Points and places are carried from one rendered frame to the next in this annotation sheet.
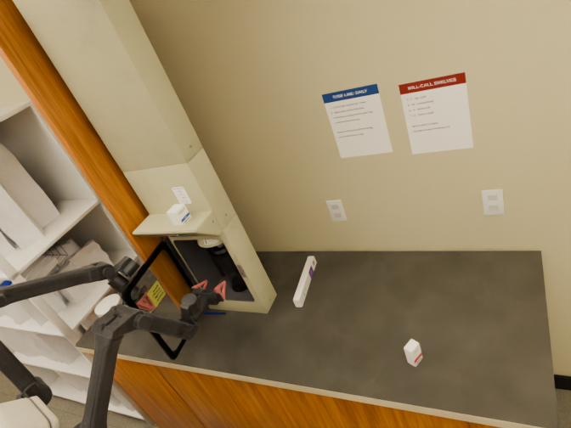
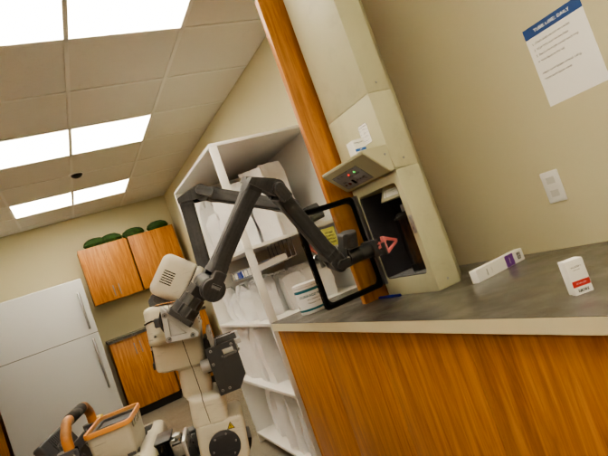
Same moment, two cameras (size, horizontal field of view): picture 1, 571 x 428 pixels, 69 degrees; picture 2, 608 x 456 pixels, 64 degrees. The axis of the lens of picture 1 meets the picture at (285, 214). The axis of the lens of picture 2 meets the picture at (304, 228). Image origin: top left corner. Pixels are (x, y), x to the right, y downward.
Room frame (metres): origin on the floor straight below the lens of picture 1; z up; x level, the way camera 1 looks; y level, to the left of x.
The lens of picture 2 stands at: (-0.39, -0.26, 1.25)
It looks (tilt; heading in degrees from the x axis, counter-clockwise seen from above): 2 degrees up; 28
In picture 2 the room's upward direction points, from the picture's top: 20 degrees counter-clockwise
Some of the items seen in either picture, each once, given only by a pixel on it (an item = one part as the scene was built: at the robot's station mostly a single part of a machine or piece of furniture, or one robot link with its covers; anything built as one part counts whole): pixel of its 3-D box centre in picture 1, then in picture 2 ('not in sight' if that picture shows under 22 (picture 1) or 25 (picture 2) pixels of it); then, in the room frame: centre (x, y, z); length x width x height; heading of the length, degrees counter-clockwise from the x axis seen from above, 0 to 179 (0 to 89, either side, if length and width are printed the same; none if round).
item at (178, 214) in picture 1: (178, 214); (356, 148); (1.37, 0.36, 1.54); 0.05 x 0.05 x 0.06; 51
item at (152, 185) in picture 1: (215, 228); (403, 193); (1.55, 0.30, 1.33); 0.32 x 0.25 x 0.77; 55
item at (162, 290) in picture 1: (167, 300); (339, 251); (1.39, 0.58, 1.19); 0.30 x 0.01 x 0.40; 150
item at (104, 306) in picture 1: (115, 313); (308, 297); (1.70, 0.97, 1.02); 0.13 x 0.13 x 0.15
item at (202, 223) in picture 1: (177, 232); (356, 172); (1.40, 0.40, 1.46); 0.32 x 0.12 x 0.10; 55
